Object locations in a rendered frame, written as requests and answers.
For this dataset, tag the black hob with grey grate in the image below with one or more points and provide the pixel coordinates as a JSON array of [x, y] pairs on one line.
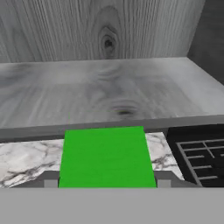
[[199, 154]]

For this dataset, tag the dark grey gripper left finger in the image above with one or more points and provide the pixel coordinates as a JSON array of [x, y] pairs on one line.
[[51, 178]]

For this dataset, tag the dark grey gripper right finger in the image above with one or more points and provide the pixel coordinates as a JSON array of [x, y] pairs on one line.
[[165, 178]]

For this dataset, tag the green sponge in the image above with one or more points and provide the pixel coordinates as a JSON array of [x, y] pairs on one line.
[[106, 159]]

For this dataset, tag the grey wooden cabinet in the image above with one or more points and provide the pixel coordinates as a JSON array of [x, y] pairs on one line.
[[110, 73]]

